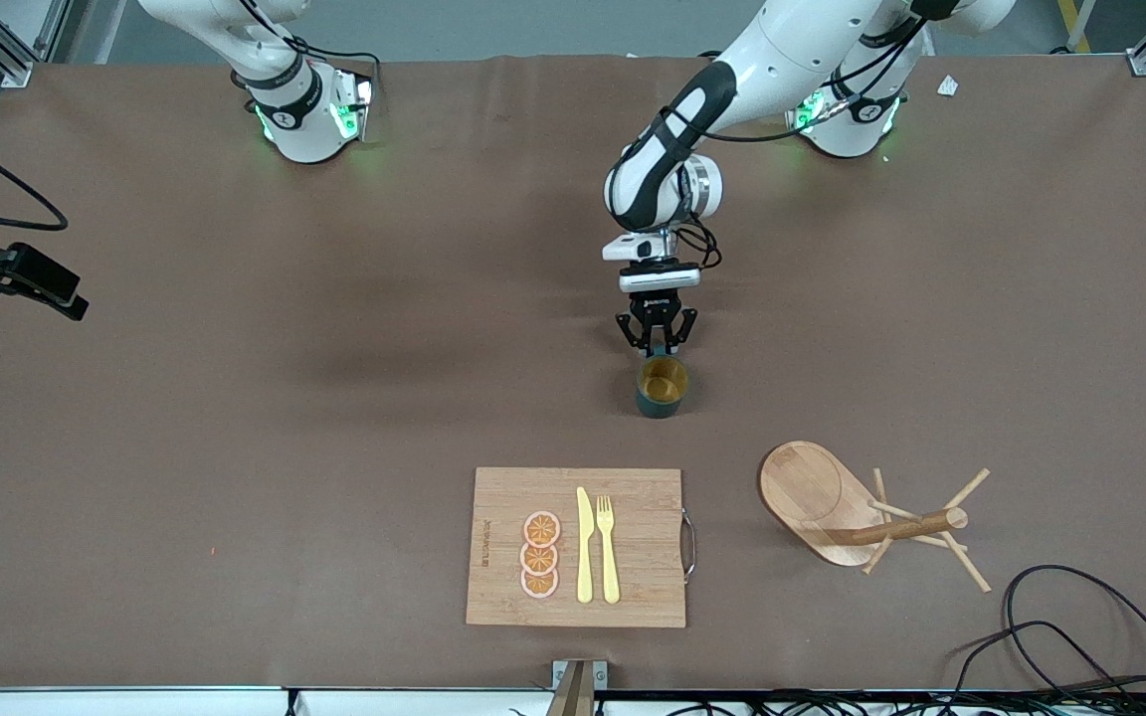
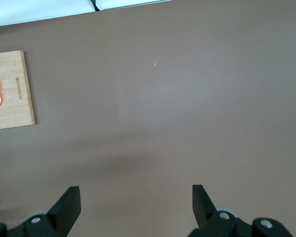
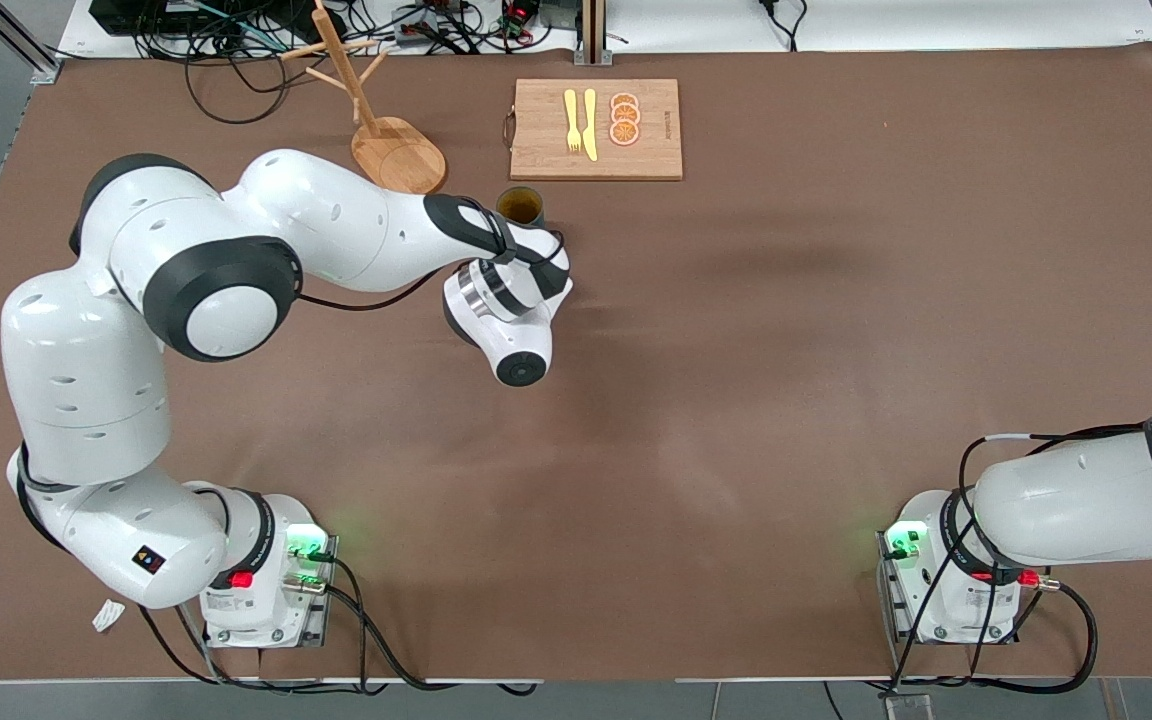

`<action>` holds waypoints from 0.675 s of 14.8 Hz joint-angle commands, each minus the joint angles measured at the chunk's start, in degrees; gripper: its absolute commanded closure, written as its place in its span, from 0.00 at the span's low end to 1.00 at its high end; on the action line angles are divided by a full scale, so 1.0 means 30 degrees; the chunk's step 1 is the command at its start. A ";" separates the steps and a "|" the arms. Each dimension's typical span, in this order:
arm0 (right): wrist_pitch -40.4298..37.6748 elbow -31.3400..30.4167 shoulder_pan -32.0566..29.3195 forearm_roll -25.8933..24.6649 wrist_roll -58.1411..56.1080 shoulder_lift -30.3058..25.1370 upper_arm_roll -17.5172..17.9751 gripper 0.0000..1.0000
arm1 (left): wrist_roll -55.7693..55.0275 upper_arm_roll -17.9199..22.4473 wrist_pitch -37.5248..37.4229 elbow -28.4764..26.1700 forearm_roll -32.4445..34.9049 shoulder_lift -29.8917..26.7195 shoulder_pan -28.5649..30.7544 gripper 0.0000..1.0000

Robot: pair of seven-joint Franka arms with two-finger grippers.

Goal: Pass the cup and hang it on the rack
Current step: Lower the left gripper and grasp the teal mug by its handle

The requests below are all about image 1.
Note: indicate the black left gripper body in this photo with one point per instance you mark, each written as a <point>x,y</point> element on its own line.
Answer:
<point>658,307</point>

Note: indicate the dark green cup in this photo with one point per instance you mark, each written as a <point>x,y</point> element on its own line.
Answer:
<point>663,403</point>

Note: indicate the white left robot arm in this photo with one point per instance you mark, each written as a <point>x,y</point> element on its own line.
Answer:
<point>782,50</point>

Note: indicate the wooden cup rack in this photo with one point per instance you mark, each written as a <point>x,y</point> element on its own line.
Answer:
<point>812,497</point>

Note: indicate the toy orange slice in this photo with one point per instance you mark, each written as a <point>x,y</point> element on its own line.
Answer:
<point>541,528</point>
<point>538,586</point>
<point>538,559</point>

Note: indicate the bamboo cutting board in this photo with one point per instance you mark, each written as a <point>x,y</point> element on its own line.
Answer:
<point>643,557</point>

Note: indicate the yellow plastic knife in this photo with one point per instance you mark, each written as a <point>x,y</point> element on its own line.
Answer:
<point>585,557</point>

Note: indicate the yellow plastic fork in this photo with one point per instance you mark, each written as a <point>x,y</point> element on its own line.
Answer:
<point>610,567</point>

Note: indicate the brown table cover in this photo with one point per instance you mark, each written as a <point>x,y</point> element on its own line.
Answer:
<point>334,298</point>

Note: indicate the white paper scrap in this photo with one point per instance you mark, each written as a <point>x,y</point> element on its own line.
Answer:
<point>948,86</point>

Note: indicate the metal table edge bracket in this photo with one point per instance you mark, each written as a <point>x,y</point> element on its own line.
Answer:
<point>578,676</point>

